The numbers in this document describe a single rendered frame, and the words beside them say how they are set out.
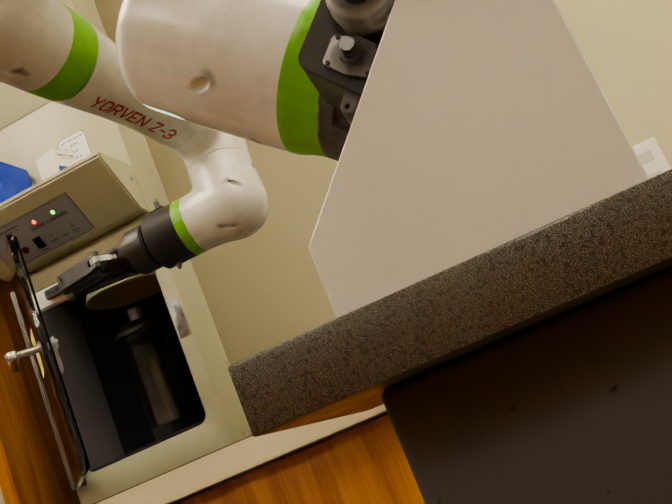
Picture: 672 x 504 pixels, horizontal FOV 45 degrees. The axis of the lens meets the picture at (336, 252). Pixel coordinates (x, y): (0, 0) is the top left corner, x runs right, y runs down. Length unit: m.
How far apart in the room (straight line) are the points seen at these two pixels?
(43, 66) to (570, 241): 0.73
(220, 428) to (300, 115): 0.94
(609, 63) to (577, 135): 1.41
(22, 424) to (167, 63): 1.10
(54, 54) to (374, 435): 0.61
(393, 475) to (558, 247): 0.71
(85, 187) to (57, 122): 0.22
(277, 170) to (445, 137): 1.48
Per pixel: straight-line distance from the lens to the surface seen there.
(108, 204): 1.52
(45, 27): 1.00
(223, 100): 0.61
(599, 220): 0.42
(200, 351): 1.46
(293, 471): 1.12
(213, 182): 1.22
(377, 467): 1.09
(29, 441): 1.63
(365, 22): 0.50
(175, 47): 0.62
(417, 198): 0.45
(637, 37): 1.88
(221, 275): 1.93
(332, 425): 1.07
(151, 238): 1.25
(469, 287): 0.41
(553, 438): 0.47
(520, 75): 0.46
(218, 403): 1.45
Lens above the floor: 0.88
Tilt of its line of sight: 13 degrees up
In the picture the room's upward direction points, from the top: 23 degrees counter-clockwise
